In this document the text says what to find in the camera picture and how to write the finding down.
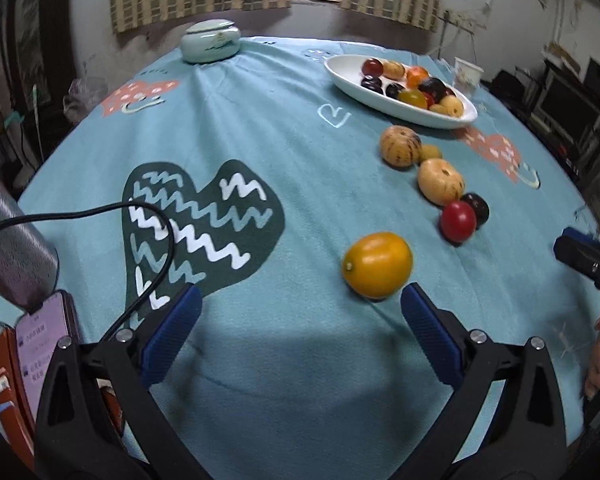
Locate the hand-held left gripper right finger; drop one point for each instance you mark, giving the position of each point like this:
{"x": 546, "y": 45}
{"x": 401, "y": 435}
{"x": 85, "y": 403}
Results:
{"x": 429, "y": 332}

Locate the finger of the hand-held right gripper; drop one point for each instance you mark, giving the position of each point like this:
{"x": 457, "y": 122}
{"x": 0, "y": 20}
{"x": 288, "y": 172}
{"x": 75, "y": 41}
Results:
{"x": 587, "y": 260}

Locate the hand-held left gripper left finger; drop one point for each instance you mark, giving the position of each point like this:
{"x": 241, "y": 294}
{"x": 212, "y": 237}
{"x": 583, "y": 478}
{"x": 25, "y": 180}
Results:
{"x": 172, "y": 332}

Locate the yellow-orange tomato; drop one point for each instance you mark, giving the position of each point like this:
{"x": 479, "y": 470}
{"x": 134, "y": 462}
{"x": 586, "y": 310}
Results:
{"x": 378, "y": 265}

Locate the small tan longan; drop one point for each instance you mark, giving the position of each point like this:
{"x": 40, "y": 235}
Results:
{"x": 431, "y": 153}
{"x": 452, "y": 105}

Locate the large dark red plum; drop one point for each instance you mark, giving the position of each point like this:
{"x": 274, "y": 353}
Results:
{"x": 432, "y": 87}

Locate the yellow-green tomato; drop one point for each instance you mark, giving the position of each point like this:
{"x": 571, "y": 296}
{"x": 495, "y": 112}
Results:
{"x": 412, "y": 99}

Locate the dark purple plum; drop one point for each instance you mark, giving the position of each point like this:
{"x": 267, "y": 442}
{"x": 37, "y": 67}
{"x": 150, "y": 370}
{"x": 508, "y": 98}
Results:
{"x": 394, "y": 91}
{"x": 372, "y": 84}

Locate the pale yellow round fruit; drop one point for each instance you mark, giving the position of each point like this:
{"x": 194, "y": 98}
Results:
{"x": 393, "y": 69}

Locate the white oval plate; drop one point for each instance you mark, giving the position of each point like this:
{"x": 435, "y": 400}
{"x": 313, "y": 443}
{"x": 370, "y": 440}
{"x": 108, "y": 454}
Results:
{"x": 350, "y": 74}

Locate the person's right hand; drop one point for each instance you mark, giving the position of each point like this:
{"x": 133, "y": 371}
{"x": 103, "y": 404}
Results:
{"x": 599, "y": 365}

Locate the blue printed tablecloth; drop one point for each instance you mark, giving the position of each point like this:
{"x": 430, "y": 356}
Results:
{"x": 280, "y": 385}

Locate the small dark cherry tomato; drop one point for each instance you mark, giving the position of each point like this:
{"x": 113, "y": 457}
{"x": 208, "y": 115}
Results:
{"x": 478, "y": 207}

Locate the smartphone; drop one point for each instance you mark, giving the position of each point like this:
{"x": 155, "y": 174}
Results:
{"x": 42, "y": 340}

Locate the striped pepino melon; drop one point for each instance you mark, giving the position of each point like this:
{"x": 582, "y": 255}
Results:
{"x": 440, "y": 181}
{"x": 400, "y": 146}

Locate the black computer monitor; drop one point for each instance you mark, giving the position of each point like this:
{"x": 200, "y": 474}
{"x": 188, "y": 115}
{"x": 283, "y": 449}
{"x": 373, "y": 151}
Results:
{"x": 569, "y": 102}

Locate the orange phone wallet case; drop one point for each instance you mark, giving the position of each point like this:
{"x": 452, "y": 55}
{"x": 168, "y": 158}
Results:
{"x": 2, "y": 360}

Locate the grey textured tube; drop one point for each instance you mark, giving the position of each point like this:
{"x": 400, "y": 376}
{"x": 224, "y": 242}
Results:
{"x": 10, "y": 250}

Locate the black speaker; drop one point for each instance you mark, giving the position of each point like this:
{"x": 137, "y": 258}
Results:
{"x": 598, "y": 74}

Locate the white paper cup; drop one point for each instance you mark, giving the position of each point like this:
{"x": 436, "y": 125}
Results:
{"x": 467, "y": 75}

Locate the clear plastic bag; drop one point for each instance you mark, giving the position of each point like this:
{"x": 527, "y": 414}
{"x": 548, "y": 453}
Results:
{"x": 85, "y": 100}

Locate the orange mandarin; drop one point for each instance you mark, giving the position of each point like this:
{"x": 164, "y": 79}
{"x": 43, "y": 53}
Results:
{"x": 417, "y": 75}

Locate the pale green ceramic lidded jar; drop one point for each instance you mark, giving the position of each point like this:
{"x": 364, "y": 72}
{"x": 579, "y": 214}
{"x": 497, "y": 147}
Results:
{"x": 210, "y": 42}

